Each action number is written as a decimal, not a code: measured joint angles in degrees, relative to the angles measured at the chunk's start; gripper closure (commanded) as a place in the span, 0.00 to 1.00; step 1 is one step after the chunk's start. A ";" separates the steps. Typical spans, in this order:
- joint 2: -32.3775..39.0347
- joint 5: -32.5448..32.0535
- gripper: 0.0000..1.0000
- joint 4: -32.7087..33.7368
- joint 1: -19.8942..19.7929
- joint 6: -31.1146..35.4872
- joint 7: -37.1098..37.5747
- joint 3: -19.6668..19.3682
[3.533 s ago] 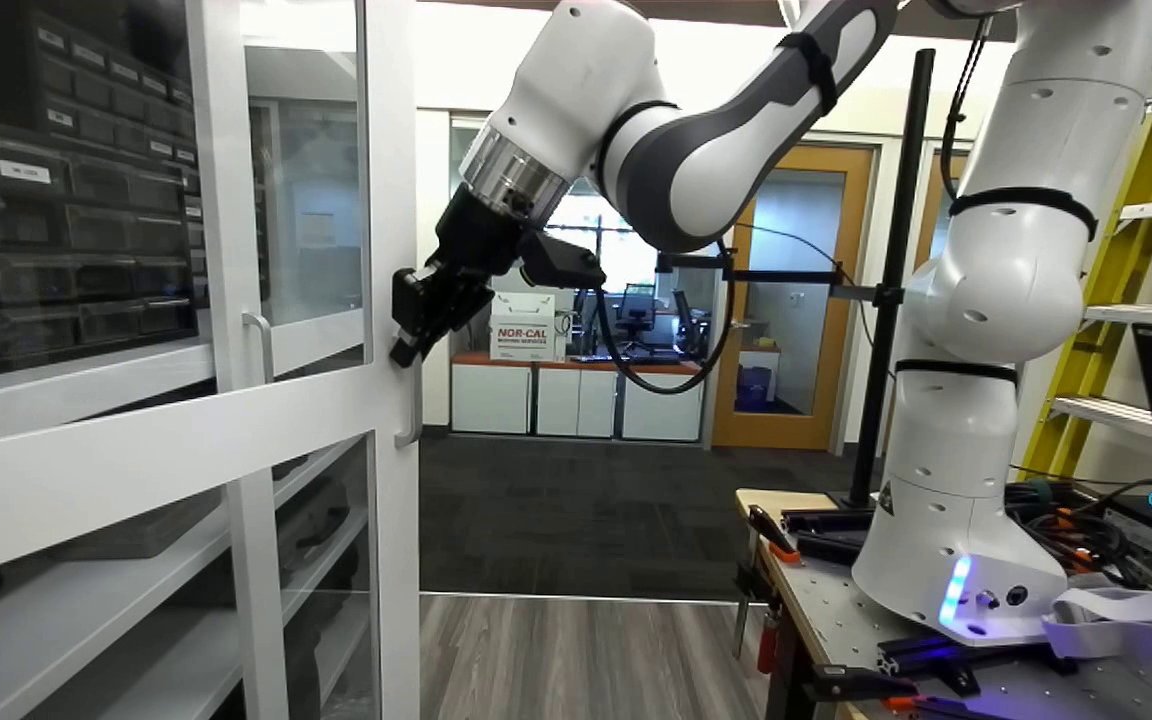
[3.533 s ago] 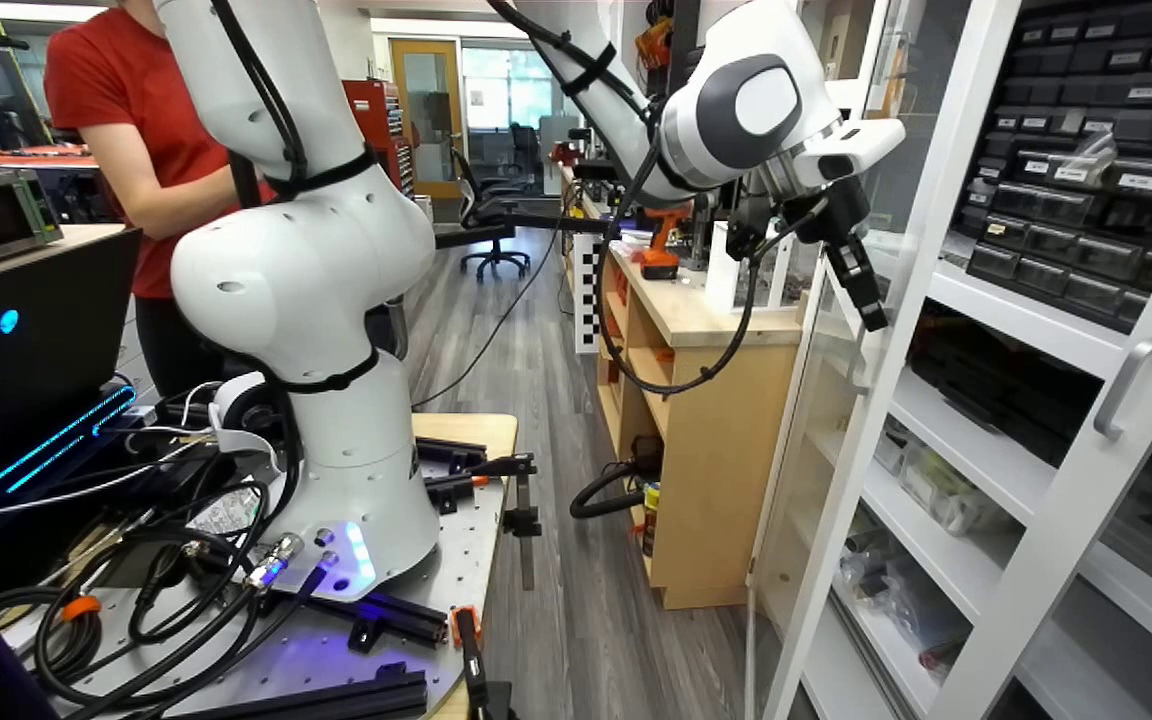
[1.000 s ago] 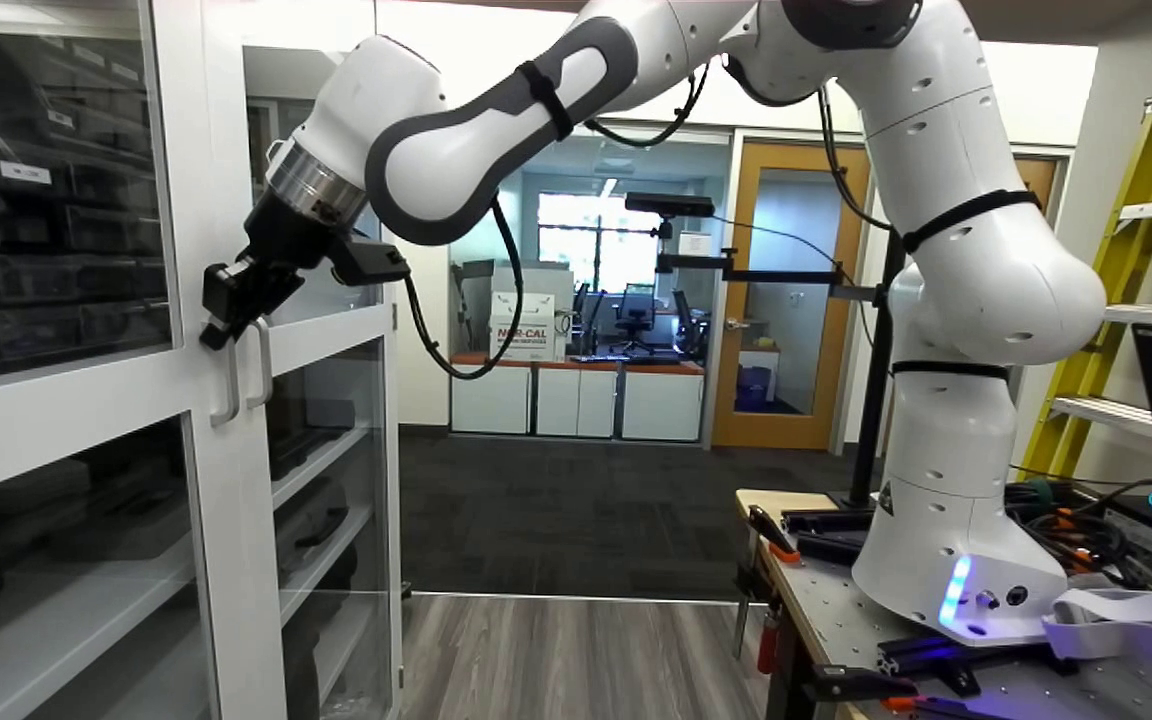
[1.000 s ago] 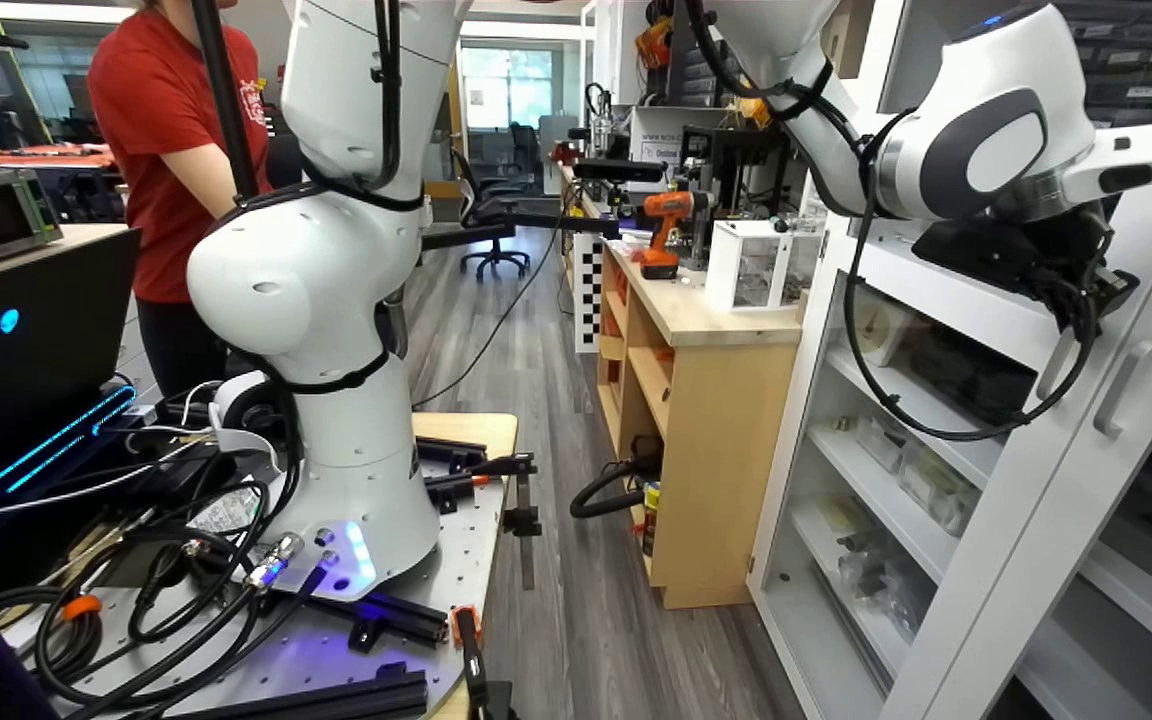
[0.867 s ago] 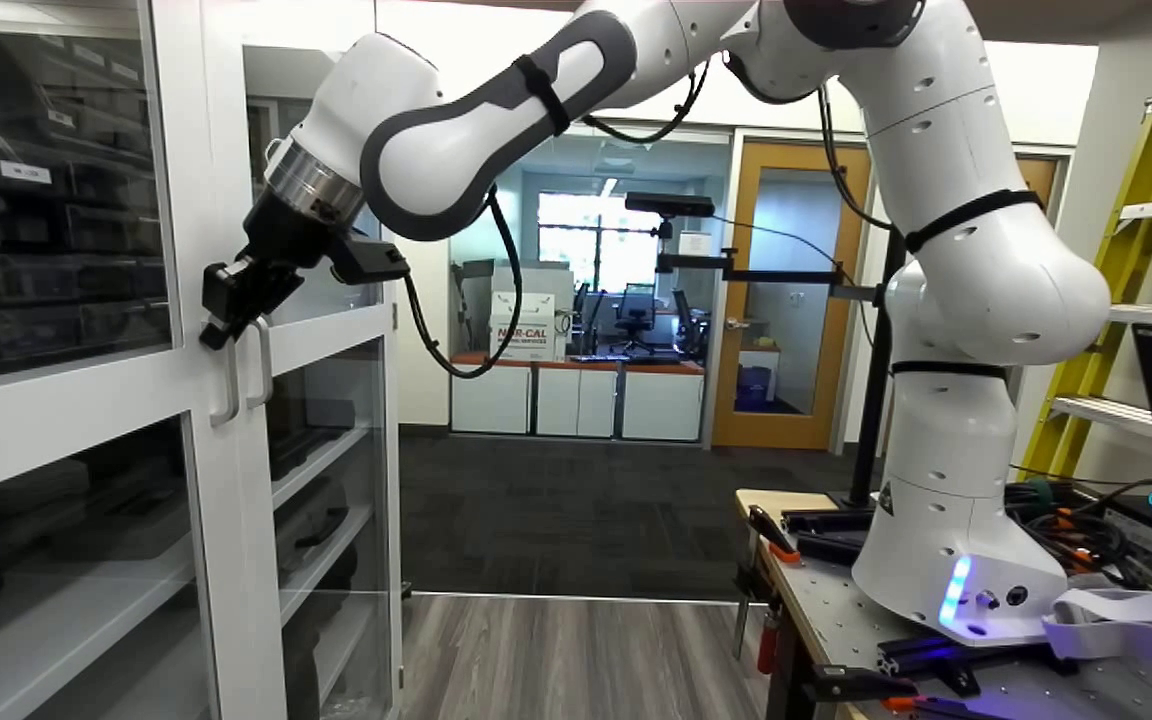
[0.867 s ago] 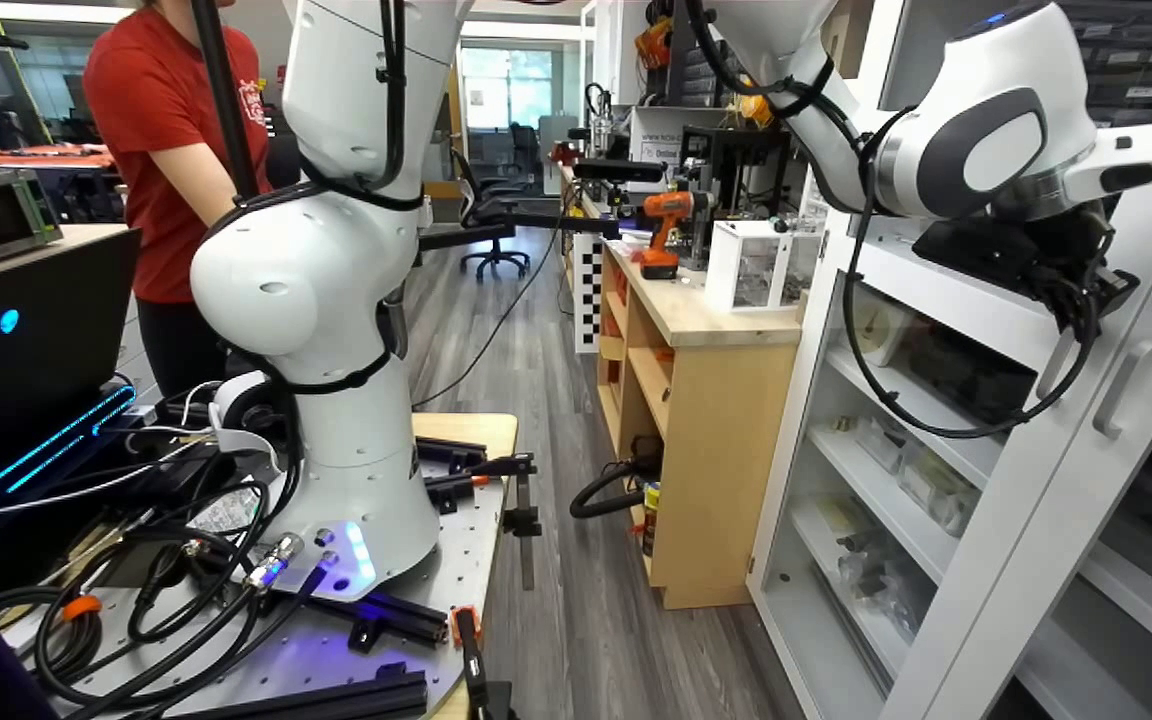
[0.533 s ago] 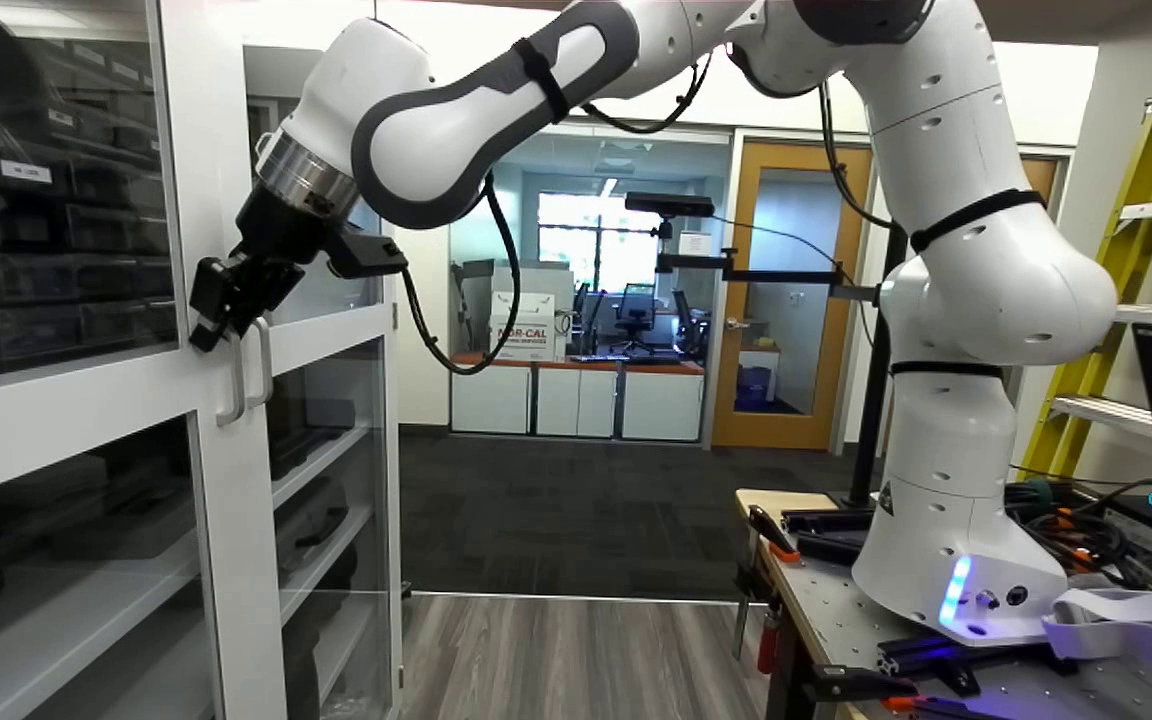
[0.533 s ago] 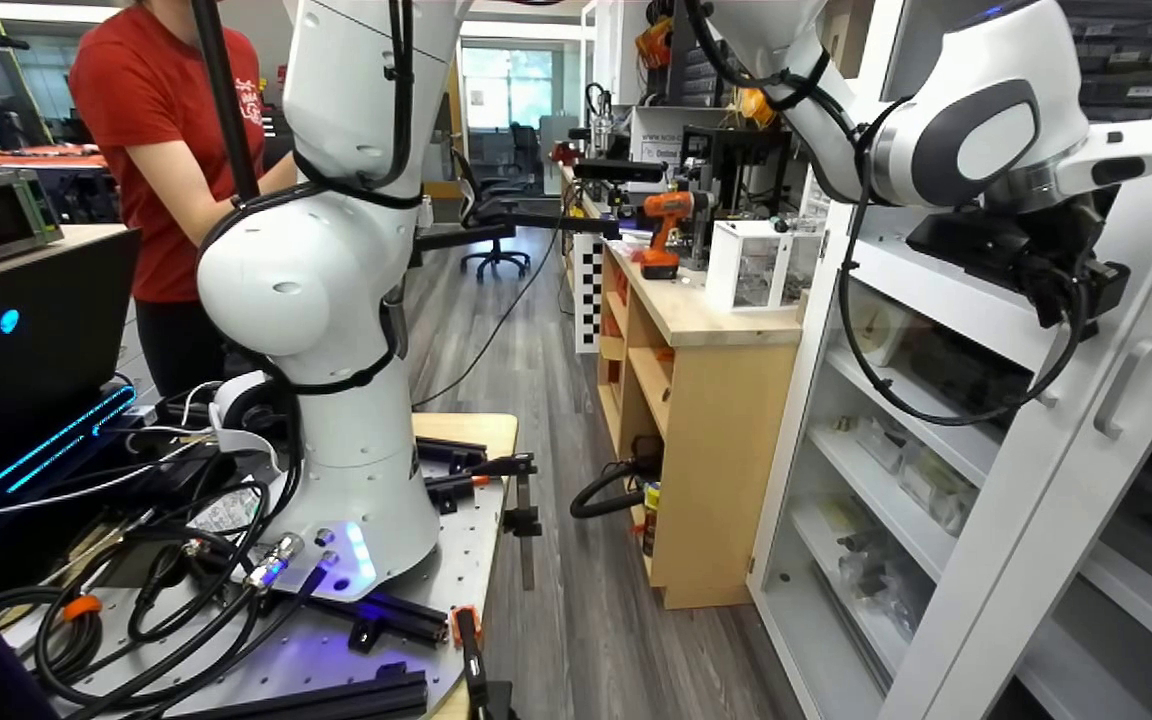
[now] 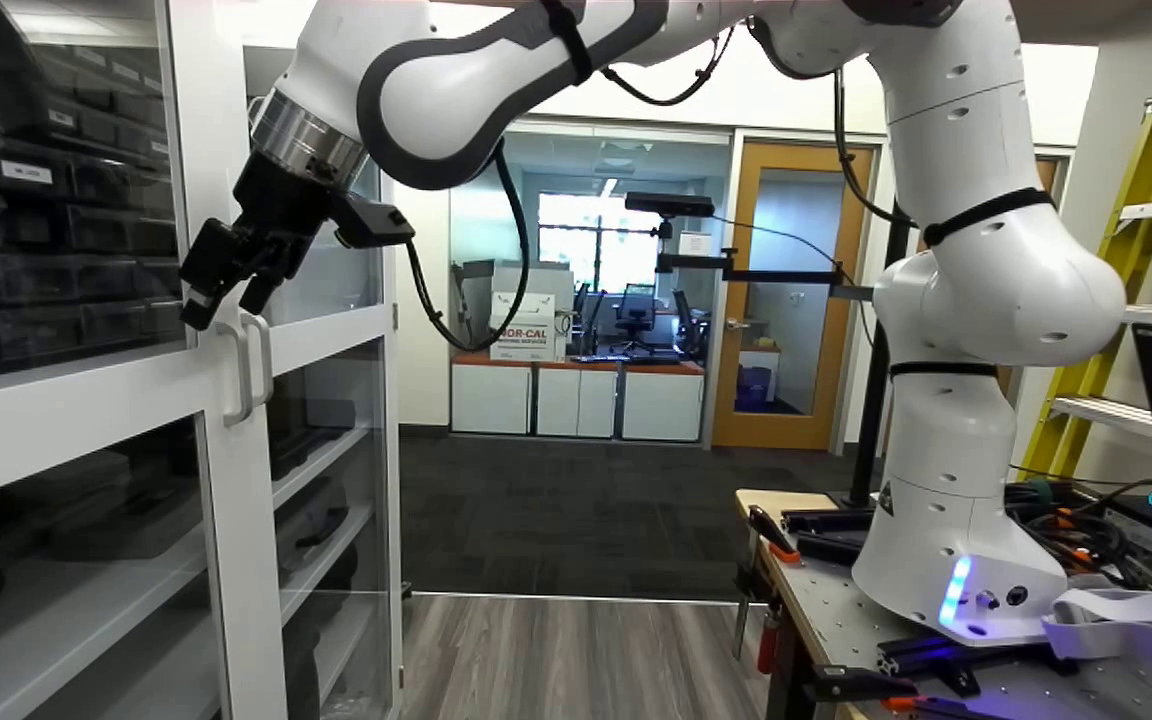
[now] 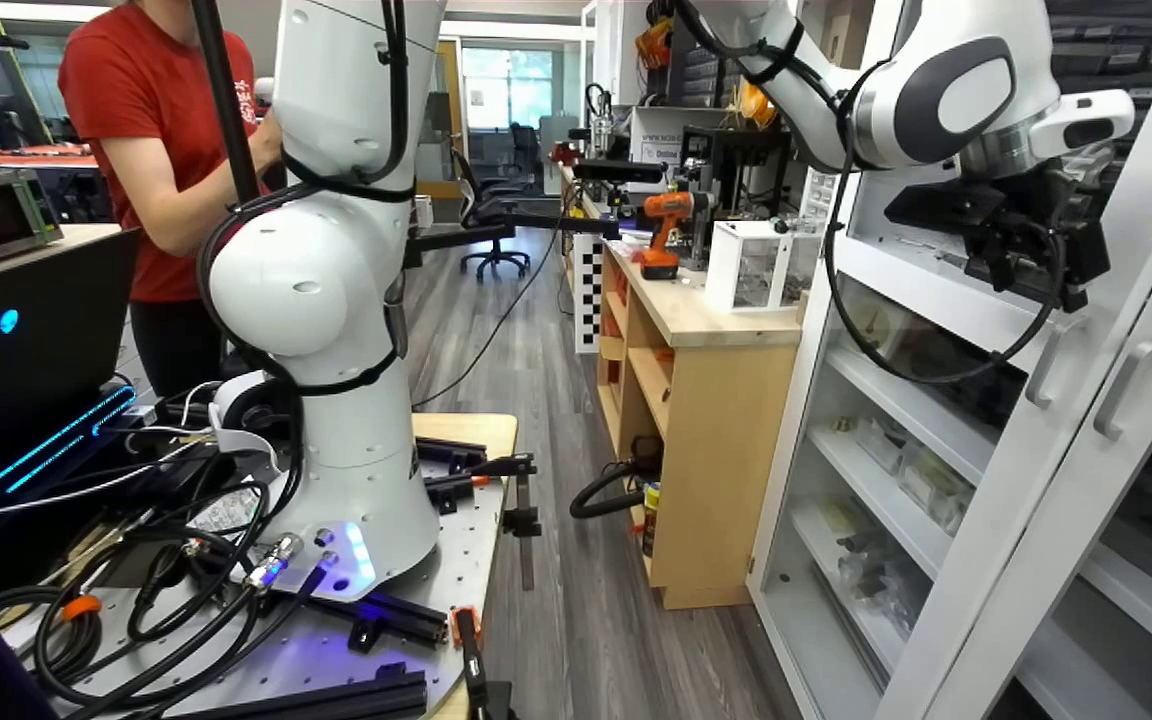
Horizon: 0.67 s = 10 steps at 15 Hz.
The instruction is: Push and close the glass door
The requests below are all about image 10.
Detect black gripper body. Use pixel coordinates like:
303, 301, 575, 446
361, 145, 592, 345
970, 137, 1126, 274

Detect bare person forearm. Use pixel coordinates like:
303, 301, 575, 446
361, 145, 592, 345
101, 124, 291, 260

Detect black labelled drawer organizer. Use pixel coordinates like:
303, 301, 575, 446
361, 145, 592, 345
1046, 0, 1152, 91

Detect clear plastic parts bag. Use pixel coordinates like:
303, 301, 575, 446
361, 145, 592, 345
852, 417, 982, 541
830, 529, 935, 640

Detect white shelf cabinet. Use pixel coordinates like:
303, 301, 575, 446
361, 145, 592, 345
744, 0, 1152, 720

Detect white box clear windows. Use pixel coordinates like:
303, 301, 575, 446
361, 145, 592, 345
700, 214, 830, 321

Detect yellow tool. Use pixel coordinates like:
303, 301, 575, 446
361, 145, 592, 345
727, 71, 783, 137

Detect wooden workbench with shelves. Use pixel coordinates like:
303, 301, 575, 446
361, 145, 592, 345
592, 234, 814, 617

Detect orange tool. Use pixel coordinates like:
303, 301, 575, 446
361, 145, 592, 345
628, 10, 684, 75

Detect black white checkerboard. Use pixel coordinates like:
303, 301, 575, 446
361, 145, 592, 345
567, 226, 613, 360

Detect black office chair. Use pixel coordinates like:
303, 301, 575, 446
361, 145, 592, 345
447, 145, 544, 288

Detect black table clamp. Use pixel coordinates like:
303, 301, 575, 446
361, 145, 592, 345
345, 587, 456, 661
414, 431, 544, 522

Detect black clamp orange tip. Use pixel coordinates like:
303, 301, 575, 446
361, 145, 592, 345
444, 603, 525, 720

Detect person in red shirt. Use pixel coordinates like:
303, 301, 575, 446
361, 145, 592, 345
56, 0, 291, 403

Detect black monitor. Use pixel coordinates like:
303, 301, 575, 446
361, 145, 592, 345
0, 229, 144, 464

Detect black controller box blue light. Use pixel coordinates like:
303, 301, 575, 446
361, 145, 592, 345
0, 380, 144, 559

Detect white door handle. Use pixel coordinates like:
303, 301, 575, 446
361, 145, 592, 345
1089, 331, 1152, 449
1019, 323, 1076, 417

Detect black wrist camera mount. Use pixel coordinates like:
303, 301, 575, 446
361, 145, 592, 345
886, 172, 1008, 244

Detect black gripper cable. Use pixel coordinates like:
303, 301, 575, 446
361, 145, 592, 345
818, 164, 1068, 397

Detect orange cordless drill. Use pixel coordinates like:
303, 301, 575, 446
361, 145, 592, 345
633, 186, 706, 285

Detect black hose loop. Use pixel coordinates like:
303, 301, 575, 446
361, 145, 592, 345
565, 451, 670, 529

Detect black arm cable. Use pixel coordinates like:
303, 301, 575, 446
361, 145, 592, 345
276, 0, 421, 214

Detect black cable orange connector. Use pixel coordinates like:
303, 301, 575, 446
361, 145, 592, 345
5, 583, 115, 680

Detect thick black cable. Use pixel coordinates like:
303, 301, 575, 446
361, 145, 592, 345
21, 524, 342, 720

